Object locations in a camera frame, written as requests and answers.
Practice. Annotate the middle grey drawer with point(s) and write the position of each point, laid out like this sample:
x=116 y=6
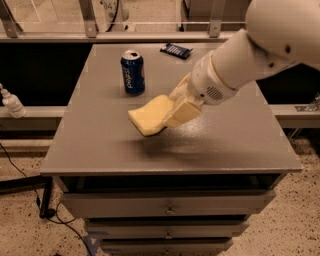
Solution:
x=167 y=230

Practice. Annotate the grey drawer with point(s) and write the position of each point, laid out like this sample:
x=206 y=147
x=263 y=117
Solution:
x=165 y=246
x=167 y=230
x=161 y=204

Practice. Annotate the black metal stand leg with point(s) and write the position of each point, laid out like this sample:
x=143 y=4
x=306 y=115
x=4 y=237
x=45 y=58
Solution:
x=41 y=185

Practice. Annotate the yellow sponge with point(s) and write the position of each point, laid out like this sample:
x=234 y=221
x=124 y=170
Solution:
x=148 y=119

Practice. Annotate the grey drawer cabinet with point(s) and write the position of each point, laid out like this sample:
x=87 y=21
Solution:
x=236 y=146

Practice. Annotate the bottom grey drawer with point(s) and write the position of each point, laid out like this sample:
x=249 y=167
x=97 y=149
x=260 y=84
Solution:
x=165 y=246

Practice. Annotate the blue Pepsi can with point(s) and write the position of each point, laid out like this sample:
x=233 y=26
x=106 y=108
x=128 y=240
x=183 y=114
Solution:
x=132 y=64

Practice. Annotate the top grey drawer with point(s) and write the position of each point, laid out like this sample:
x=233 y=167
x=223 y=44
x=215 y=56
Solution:
x=161 y=204

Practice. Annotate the white spray bottle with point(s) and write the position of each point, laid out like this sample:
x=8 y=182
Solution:
x=12 y=103

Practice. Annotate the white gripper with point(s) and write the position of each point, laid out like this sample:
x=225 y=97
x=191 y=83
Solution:
x=206 y=82

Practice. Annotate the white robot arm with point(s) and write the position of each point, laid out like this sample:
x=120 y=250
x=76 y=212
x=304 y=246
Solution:
x=279 y=34

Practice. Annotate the grey metal railing frame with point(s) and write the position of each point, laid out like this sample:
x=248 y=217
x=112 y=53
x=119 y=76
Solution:
x=111 y=20

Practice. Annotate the blue snack packet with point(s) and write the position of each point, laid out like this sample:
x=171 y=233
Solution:
x=176 y=51

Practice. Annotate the grey lower shelf rail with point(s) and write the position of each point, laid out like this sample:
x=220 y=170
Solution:
x=38 y=112

